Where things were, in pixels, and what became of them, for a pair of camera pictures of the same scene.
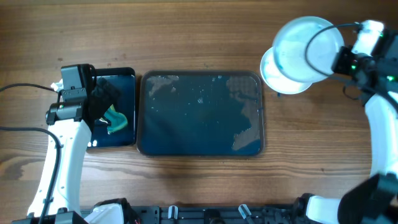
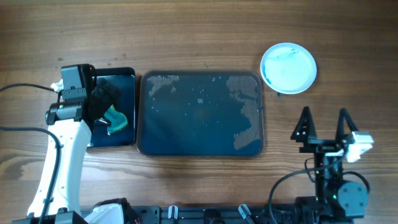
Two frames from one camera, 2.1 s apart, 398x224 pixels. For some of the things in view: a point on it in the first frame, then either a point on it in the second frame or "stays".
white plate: (289, 46) -> (288, 68)
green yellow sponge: (117, 121) stays
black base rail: (214, 214) stays
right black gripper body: (346, 62) -> (321, 147)
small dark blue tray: (124, 79) stays
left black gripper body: (104, 98) stays
